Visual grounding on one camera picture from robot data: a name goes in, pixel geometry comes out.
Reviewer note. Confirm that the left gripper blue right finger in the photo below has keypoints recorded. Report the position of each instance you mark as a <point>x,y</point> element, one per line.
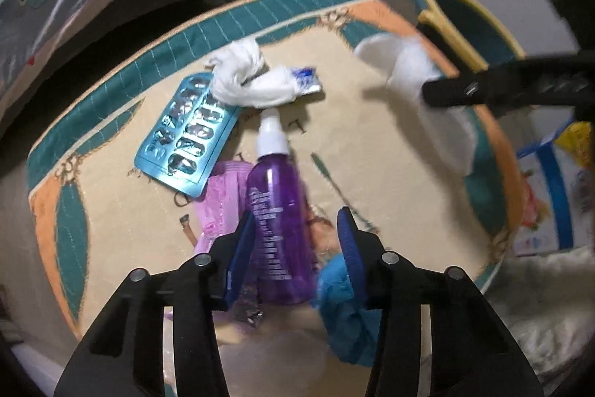
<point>472,351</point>

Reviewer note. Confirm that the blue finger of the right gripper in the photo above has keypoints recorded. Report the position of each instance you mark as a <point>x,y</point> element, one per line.
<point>566,80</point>

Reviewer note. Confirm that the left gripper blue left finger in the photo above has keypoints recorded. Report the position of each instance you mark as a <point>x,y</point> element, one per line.
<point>122,352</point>

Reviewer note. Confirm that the blue glove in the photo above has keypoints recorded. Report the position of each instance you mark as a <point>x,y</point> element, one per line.
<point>352,330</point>

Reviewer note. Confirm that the purple spray bottle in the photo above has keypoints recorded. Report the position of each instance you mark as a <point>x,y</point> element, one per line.
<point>285,265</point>

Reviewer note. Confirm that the pink wrapper packet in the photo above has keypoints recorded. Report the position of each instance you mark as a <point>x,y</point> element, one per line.
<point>222,203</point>

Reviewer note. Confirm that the teal pill blister pack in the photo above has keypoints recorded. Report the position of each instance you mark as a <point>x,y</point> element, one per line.
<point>183,146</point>

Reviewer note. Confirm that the small blue white sachet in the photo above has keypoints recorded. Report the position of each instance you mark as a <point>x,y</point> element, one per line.
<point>306,80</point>

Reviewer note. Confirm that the white tissue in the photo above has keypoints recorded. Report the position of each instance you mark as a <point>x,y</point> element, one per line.
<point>241,77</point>

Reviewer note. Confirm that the yellow teal trash bin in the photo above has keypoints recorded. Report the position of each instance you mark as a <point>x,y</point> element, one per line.
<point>469,35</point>

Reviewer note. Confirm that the blue white package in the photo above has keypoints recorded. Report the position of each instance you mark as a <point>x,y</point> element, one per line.
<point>558,212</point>

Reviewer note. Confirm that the patterned teal orange cushion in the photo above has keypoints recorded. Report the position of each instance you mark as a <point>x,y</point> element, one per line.
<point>97,217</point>

